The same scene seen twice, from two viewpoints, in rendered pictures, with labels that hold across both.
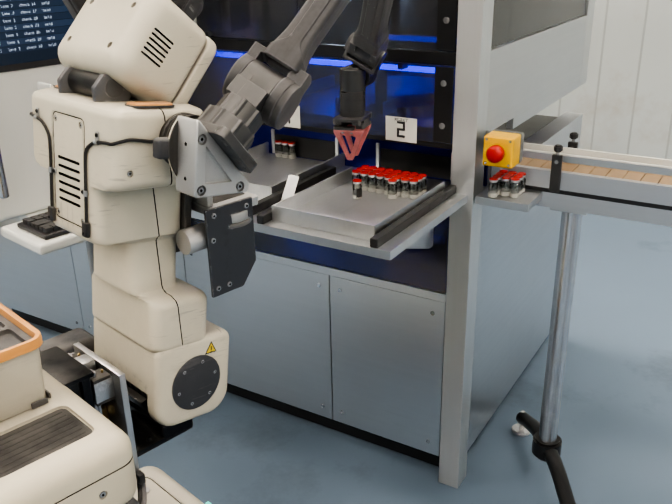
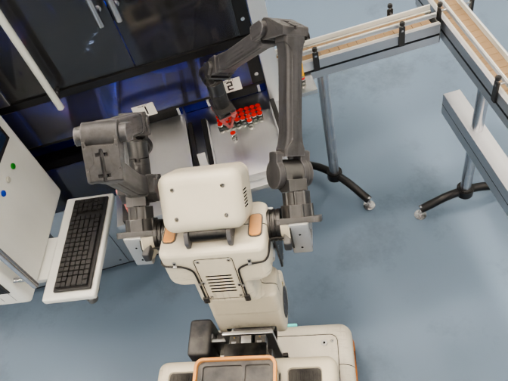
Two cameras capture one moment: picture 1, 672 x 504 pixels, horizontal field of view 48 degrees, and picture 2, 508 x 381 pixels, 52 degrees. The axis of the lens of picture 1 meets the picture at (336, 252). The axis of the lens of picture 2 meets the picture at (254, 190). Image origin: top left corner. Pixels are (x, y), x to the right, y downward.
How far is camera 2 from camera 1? 114 cm
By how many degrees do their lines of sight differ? 36
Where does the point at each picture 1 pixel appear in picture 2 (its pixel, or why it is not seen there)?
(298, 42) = (298, 140)
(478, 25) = (264, 14)
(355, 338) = not seen: hidden behind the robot
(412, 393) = (274, 198)
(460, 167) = (273, 88)
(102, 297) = (224, 306)
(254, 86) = (299, 180)
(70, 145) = (218, 270)
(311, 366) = not seen: hidden behind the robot
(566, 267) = (327, 98)
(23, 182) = (26, 265)
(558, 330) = (330, 126)
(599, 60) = not seen: outside the picture
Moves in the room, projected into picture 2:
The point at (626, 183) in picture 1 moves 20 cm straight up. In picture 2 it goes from (354, 50) to (351, 7)
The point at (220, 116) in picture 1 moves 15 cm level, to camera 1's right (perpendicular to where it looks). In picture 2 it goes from (303, 209) to (343, 172)
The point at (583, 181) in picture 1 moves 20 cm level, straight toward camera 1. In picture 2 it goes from (331, 58) to (357, 85)
